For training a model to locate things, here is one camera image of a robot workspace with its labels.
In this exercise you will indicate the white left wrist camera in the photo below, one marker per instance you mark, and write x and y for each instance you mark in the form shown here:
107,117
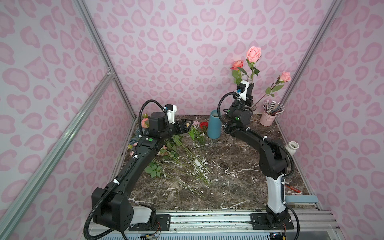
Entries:
170,111

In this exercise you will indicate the pink cup of straws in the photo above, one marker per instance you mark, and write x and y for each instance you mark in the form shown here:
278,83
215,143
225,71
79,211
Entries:
271,110

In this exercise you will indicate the bunch of artificial flowers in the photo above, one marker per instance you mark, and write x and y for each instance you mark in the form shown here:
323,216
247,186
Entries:
177,154

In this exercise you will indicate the teal cylindrical vase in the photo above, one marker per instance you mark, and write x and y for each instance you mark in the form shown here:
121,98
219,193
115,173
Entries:
215,125

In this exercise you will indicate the pink rose with long stem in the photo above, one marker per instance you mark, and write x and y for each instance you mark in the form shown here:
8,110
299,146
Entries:
253,55

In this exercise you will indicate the red carnation flower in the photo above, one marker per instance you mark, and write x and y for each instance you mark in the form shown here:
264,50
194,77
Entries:
204,125

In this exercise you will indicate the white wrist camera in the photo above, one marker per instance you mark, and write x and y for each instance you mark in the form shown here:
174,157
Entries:
242,89
170,111

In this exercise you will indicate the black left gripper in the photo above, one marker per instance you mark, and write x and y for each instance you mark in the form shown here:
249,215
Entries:
179,126

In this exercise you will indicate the white ribbed ceramic vase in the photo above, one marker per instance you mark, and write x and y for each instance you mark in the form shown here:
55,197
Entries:
292,147

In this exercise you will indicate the red pen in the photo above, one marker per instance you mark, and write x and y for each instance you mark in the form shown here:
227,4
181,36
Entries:
293,188

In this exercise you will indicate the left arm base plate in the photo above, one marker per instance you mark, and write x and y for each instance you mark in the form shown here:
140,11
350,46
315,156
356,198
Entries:
159,222

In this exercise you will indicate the light pink carnation flower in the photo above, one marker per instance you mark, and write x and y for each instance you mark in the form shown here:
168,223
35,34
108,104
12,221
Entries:
196,124

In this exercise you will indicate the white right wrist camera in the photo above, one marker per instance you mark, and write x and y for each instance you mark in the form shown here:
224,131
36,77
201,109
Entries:
242,89

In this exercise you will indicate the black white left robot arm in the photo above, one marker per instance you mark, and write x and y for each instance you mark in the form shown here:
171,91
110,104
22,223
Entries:
111,208

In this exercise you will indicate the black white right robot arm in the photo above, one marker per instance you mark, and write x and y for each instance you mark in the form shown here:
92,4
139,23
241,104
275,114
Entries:
275,162

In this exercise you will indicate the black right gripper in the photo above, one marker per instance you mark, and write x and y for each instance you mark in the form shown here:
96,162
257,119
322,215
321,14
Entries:
240,100

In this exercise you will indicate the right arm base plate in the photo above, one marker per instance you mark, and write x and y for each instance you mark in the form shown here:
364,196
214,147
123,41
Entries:
271,221

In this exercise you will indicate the light pink rose with stem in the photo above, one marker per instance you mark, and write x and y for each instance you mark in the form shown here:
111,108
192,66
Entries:
282,79

